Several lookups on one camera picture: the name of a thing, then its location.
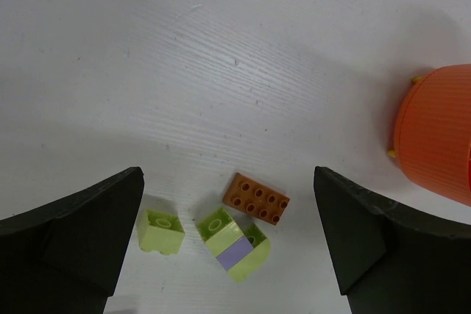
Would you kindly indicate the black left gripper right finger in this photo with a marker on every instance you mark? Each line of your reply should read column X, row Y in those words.
column 389, row 257

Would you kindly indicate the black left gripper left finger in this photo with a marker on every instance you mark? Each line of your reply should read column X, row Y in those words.
column 66, row 256

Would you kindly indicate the light green lego brick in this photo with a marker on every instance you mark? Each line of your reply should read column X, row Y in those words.
column 160, row 232

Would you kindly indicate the green and lilac lego stack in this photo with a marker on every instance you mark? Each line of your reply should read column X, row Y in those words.
column 240, row 252

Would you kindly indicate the brown flat lego plate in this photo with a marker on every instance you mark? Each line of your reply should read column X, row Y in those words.
column 255, row 199

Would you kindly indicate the orange round divided container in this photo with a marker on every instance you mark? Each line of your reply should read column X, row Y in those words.
column 431, row 139

